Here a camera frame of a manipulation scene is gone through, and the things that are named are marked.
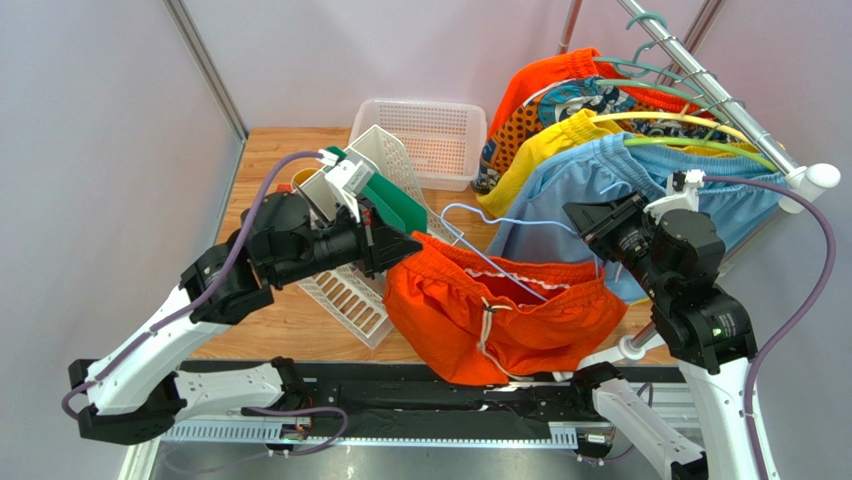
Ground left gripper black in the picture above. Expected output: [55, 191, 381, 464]
[270, 193, 422, 288]

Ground light blue wire hanger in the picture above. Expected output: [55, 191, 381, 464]
[439, 180, 634, 304]

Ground orange shorts front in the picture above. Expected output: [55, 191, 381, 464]
[383, 233, 628, 386]

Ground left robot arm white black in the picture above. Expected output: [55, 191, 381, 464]
[69, 192, 422, 446]

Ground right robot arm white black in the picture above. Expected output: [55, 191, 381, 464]
[564, 193, 778, 479]

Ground light blue shorts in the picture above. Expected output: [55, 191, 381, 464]
[486, 133, 787, 263]

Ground yellow hanger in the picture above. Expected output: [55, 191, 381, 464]
[588, 111, 753, 144]

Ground yellow shorts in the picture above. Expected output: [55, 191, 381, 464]
[477, 109, 778, 217]

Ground green hanger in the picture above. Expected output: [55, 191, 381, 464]
[622, 137, 780, 177]

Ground patterned blue orange shorts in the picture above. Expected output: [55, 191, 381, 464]
[471, 76, 733, 194]

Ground teal hanger front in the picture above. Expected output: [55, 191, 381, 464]
[593, 61, 730, 125]

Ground teal hanger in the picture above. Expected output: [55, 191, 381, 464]
[593, 40, 698, 92]
[593, 61, 730, 125]

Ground orange shorts back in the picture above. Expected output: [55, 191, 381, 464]
[488, 47, 682, 137]

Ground teal hanger back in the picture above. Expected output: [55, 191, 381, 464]
[593, 40, 698, 92]

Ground green folder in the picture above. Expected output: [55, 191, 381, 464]
[322, 146, 428, 234]

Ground white file organizer rack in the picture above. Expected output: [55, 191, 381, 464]
[297, 125, 437, 350]

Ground yellow cup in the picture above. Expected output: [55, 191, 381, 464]
[289, 168, 318, 189]

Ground white perforated basket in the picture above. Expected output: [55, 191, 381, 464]
[349, 99, 487, 191]

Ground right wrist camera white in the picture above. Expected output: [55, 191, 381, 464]
[643, 169, 705, 222]

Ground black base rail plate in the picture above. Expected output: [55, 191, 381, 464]
[269, 362, 599, 436]

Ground metal clothes rack rail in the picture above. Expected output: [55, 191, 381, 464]
[557, 0, 842, 383]

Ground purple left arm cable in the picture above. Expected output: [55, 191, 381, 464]
[61, 149, 347, 458]

